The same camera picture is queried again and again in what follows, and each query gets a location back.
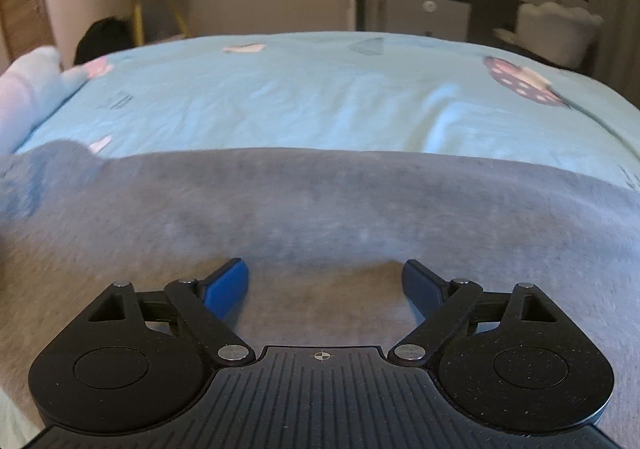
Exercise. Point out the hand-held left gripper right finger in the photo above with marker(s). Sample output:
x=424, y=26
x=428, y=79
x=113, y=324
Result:
x=420, y=286

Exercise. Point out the pale blue plush pillow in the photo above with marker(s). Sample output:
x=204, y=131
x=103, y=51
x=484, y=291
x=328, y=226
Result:
x=30, y=89

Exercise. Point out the white shell-back chair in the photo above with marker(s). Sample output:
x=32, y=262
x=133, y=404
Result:
x=555, y=31

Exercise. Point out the black bag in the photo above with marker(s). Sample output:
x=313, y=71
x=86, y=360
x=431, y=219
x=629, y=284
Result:
x=100, y=41

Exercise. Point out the grey curtain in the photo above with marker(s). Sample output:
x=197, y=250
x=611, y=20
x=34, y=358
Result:
x=617, y=4

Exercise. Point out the grey towel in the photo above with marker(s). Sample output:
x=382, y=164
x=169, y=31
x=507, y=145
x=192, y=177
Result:
x=320, y=209

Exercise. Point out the small grey cabinet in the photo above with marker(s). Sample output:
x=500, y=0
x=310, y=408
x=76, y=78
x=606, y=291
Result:
x=425, y=16

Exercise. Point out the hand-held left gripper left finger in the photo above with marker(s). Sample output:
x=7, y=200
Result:
x=227, y=286

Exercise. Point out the light blue printed bed sheet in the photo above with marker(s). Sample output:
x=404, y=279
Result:
x=320, y=94

